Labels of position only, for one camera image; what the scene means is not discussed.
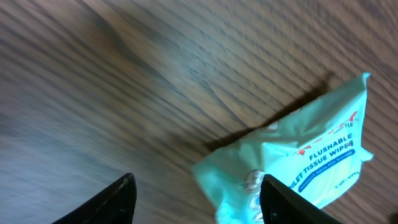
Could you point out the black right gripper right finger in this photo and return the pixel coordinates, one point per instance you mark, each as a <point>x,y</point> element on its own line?
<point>281,205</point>

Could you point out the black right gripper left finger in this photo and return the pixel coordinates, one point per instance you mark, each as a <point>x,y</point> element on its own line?
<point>113,205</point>

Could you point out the teal plastic packet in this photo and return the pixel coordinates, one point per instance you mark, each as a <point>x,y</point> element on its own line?
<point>315,151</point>

